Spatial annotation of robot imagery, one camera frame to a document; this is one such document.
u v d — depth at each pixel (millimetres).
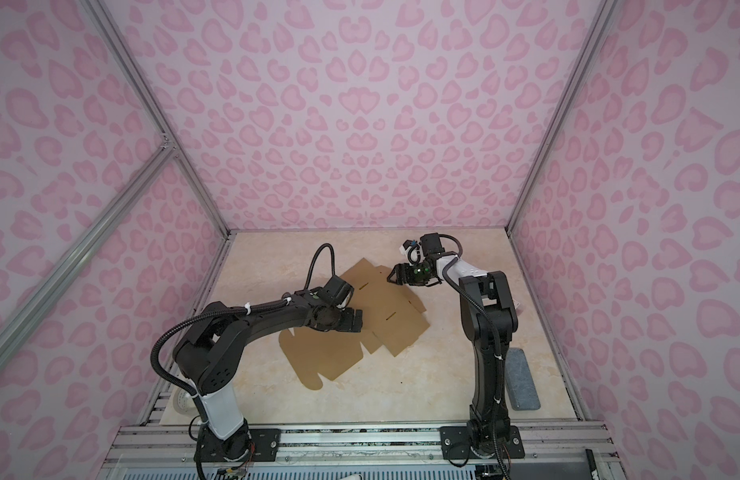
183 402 786
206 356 481
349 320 839
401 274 912
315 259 765
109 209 721
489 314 568
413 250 927
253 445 719
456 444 735
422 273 885
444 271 639
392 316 941
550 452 721
